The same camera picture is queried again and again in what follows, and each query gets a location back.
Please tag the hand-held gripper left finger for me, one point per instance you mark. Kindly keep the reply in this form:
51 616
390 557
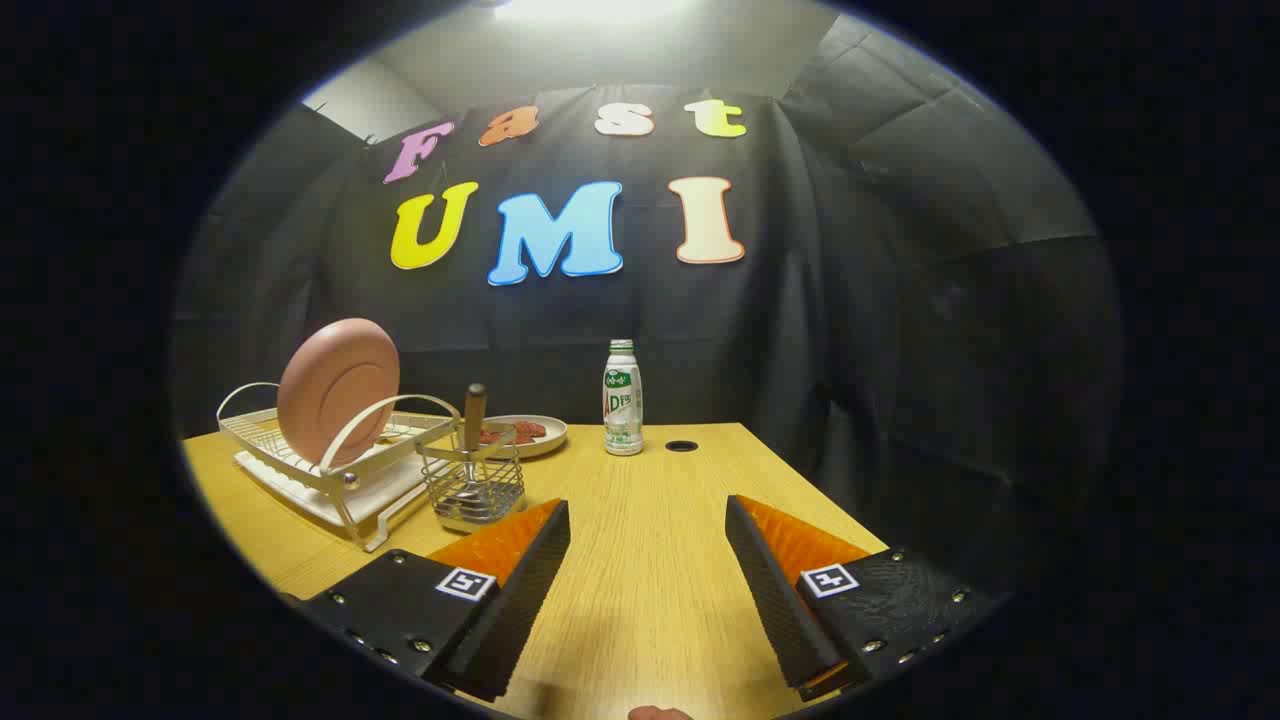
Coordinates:
520 600

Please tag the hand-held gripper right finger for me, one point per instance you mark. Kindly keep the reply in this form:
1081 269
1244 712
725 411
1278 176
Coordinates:
775 590

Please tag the pink plate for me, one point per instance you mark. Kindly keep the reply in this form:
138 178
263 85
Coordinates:
335 395

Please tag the beige round plate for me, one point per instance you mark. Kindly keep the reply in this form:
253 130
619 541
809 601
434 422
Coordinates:
550 437

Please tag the brown sausage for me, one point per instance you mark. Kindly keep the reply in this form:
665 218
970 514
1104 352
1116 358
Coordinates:
528 429
495 437

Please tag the white drink bottle green label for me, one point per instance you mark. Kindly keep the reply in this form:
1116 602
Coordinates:
622 400

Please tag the white drip tray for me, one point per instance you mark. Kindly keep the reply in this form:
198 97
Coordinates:
300 495

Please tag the black backdrop cloth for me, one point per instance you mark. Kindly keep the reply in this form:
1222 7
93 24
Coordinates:
700 330

